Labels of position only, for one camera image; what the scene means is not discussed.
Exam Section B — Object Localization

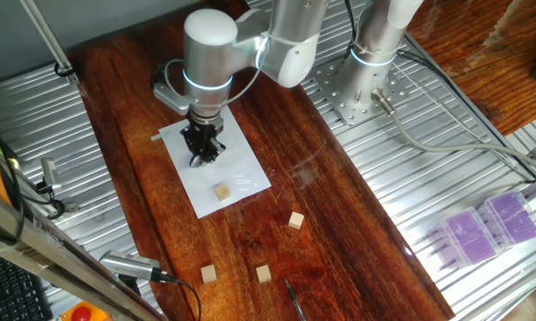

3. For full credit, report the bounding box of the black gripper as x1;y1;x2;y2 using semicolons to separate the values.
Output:
179;113;227;169

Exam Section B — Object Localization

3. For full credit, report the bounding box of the white paper sheet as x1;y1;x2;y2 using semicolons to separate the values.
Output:
158;105;273;219

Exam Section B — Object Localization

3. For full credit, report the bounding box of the wooden cube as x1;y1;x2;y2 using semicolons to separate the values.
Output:
213;183;232;202
200;264;218;284
287;211;305;231
255;264;273;284

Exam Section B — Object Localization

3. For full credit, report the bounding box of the black pen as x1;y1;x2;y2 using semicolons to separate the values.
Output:
284;278;308;321

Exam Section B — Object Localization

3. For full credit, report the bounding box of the orange emergency stop box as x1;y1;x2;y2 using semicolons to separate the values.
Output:
60;300;113;321

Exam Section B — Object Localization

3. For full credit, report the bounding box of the grey metal pole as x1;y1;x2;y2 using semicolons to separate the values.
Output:
20;0;75;77

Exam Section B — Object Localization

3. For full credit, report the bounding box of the black keyboard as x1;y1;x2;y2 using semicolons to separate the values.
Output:
0;248;54;321

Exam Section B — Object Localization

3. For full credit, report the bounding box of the clear box with purple contents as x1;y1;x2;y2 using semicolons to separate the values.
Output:
440;207;502;268
478;190;536;249

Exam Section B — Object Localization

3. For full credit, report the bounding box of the wrist camera with grey bracket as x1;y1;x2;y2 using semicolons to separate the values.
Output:
150;62;194;117

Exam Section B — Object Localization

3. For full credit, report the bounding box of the silver camera on stand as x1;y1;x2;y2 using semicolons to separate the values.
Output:
99;250;176;295

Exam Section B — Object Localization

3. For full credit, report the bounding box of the white cable tie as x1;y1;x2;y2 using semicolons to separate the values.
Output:
260;29;320;48

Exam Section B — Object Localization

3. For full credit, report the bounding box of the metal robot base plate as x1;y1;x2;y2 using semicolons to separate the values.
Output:
311;55;409;127

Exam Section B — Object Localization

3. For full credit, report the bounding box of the small camera on bracket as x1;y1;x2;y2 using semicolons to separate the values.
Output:
35;157;80;220

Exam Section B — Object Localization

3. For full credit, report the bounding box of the metal frame beam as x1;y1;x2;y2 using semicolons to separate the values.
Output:
0;180;169;321

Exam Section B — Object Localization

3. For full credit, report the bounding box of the grey base cable with connector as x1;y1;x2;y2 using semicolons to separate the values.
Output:
369;87;536;176

